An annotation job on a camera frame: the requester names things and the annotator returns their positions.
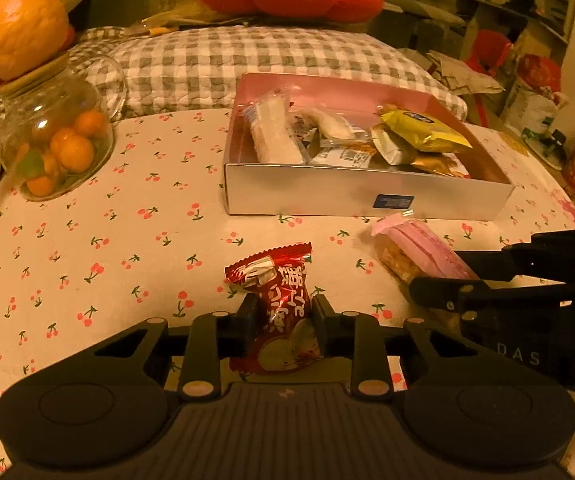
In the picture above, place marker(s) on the pink snack packet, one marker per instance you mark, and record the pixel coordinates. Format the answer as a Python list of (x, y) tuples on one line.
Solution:
[(417, 255)]

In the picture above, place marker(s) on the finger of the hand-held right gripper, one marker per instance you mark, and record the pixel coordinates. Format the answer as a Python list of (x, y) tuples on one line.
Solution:
[(532, 257), (437, 290)]

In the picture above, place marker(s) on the white bag with red top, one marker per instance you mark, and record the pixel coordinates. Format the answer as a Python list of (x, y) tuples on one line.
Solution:
[(537, 95)]

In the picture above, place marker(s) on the shiny gold packet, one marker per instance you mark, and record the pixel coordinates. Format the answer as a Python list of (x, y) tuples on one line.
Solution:
[(417, 127)]

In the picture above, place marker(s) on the yellow plastic wrapper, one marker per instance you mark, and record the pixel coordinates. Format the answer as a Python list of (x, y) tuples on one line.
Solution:
[(177, 17)]

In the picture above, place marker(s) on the pink cardboard box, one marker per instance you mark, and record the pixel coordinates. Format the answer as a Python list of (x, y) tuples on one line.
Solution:
[(367, 190)]

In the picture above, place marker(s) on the red snack packet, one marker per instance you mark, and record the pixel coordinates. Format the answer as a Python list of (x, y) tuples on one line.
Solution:
[(280, 305)]

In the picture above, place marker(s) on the cluster of small oranges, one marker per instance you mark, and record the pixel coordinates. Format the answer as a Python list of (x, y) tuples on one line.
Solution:
[(62, 152)]

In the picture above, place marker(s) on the wooden jar lid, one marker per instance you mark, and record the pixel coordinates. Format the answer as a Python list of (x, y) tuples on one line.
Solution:
[(32, 79)]

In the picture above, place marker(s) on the round glass jar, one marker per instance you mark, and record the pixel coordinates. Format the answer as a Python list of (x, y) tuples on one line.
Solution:
[(82, 95)]

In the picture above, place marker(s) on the white office chair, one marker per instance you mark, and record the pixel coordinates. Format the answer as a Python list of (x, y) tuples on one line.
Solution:
[(412, 5)]

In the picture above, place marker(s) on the grey checkered pillow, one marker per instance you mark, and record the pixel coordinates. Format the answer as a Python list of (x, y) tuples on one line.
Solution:
[(267, 65)]

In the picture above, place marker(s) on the red plastic chair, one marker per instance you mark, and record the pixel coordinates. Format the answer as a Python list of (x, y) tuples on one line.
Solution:
[(490, 47)]

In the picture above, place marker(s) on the wooden shelf unit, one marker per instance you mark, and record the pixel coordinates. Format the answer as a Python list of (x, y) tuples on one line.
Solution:
[(532, 0)]

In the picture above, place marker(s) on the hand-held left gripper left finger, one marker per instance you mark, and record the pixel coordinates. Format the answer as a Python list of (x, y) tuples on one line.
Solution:
[(247, 322)]

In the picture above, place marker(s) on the crumpled brown paper bag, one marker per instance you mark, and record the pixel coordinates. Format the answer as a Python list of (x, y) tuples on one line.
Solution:
[(462, 77)]

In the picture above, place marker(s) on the large orange citrus fruit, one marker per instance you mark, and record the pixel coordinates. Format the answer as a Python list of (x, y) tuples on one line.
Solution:
[(22, 30)]

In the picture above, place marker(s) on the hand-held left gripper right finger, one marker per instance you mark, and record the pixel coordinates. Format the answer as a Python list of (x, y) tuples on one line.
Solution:
[(322, 325)]

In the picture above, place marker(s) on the white translucent snack packet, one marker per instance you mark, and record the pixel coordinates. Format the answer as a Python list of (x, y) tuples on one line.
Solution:
[(272, 132), (330, 122)]

